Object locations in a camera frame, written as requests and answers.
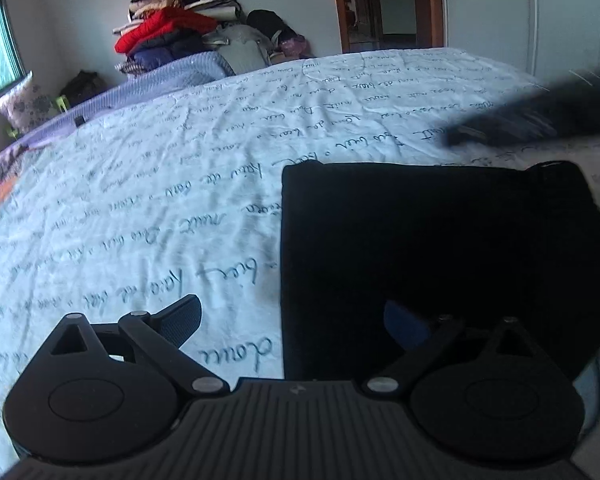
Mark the red jacket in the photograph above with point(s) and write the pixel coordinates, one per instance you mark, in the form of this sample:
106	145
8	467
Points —
165	27

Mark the floral pillow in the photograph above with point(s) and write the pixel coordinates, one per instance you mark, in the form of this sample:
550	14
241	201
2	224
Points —
25	105

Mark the black pants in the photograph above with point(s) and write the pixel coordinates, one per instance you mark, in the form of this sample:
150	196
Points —
405	235

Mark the white sliding wardrobe door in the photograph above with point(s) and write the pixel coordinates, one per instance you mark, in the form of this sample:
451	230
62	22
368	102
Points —
530	15

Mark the white printed bed sheet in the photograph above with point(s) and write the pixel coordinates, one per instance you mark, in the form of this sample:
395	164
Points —
180	185

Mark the window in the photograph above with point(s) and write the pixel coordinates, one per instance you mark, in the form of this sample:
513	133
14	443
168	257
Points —
0	55

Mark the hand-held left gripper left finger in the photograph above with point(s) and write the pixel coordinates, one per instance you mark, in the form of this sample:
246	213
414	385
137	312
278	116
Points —
185	317

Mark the navy jacket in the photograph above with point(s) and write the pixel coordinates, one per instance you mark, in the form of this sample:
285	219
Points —
165	52

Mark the dark backpack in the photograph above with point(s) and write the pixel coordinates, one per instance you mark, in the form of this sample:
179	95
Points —
82	87

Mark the green stool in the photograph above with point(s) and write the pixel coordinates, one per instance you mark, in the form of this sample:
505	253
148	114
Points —
61	102

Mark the black bag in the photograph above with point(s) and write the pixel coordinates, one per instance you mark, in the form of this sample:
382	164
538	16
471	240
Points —
267	22

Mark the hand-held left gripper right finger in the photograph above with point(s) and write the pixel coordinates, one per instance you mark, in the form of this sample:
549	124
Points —
405	327

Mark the grey bag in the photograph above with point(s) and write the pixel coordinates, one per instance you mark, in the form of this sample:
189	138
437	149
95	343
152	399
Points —
242	50

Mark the blue quilted blanket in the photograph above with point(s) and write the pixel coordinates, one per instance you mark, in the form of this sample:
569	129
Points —
180	70

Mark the wooden door frame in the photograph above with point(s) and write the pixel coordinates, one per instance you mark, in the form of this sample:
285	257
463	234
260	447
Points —
432	5

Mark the white bag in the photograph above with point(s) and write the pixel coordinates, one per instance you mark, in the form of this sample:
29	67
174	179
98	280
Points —
215	7

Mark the purple bag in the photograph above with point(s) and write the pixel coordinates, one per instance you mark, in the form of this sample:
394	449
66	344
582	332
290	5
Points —
295	47

